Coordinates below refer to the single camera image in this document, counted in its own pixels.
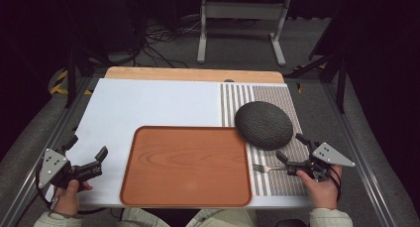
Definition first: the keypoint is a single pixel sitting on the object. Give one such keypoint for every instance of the brown wooden tray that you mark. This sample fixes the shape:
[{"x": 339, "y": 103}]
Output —
[{"x": 185, "y": 167}]

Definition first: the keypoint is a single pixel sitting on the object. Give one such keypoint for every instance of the dark grey textured round plate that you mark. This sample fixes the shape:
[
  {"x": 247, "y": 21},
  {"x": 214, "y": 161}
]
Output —
[{"x": 264, "y": 124}]

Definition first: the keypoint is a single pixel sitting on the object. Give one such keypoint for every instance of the person's left hand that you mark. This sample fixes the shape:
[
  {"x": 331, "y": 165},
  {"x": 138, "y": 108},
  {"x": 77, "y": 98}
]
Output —
[{"x": 67, "y": 200}]

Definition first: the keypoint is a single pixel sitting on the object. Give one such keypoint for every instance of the aluminium frame rail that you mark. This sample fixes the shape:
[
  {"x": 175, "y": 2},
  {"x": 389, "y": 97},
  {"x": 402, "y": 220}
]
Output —
[
  {"x": 360, "y": 154},
  {"x": 39, "y": 164}
]

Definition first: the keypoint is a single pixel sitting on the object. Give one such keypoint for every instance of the person's right hand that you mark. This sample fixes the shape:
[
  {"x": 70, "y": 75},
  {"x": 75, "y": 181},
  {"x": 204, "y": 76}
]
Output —
[{"x": 325, "y": 192}]

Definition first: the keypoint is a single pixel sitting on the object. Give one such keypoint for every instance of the white metal stand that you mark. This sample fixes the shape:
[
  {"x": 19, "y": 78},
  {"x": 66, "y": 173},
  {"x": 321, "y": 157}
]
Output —
[{"x": 242, "y": 10}]

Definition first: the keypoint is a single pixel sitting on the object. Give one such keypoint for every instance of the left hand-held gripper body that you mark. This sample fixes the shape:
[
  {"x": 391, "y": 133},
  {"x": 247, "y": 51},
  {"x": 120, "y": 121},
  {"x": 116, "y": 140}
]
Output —
[{"x": 52, "y": 167}]

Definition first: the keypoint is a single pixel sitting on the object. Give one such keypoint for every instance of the silver fork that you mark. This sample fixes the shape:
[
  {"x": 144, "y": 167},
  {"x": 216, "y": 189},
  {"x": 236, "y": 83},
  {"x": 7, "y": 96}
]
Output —
[{"x": 264, "y": 168}]

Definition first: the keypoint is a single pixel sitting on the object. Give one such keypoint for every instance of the light wooden board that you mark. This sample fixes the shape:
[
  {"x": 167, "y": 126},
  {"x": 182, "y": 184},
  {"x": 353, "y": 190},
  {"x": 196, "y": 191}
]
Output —
[{"x": 191, "y": 74}]

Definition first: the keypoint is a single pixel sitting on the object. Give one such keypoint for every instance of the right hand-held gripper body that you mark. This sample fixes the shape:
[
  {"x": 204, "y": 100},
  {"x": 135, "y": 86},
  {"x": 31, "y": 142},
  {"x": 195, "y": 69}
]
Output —
[{"x": 330, "y": 154}]

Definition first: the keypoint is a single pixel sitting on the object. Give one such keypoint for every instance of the striped woven placemat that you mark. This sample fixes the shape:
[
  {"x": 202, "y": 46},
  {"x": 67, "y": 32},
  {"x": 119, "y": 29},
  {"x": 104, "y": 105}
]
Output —
[{"x": 280, "y": 184}]

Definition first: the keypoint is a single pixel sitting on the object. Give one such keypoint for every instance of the black tripod stand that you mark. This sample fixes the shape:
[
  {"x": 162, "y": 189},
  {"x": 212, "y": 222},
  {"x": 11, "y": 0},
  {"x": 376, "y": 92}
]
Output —
[
  {"x": 341, "y": 81},
  {"x": 70, "y": 78}
]

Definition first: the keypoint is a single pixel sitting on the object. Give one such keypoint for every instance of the person's light trousers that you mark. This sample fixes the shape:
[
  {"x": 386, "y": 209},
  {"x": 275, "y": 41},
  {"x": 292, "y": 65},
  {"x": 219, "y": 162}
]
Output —
[{"x": 224, "y": 218}]

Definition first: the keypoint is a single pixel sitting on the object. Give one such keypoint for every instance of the white table mat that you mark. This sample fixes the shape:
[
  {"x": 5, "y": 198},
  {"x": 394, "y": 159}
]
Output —
[{"x": 148, "y": 104}]

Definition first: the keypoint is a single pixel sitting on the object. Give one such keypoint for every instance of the yellow black floor tape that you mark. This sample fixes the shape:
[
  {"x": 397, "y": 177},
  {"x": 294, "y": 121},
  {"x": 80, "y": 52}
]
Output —
[{"x": 59, "y": 83}]

